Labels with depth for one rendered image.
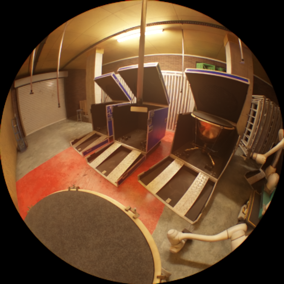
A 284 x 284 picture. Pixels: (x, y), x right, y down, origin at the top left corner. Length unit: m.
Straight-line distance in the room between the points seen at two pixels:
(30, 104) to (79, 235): 6.37
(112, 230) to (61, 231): 0.24
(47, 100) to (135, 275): 6.74
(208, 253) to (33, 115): 7.39
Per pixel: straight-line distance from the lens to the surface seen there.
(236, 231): 1.05
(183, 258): 1.34
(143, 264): 0.44
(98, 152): 2.14
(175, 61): 4.85
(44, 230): 0.61
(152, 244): 0.47
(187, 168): 1.86
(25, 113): 6.54
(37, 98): 6.58
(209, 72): 1.67
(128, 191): 1.48
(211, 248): 1.51
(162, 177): 1.59
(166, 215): 1.36
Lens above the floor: 1.24
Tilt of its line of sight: 28 degrees down
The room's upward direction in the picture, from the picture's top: 3 degrees clockwise
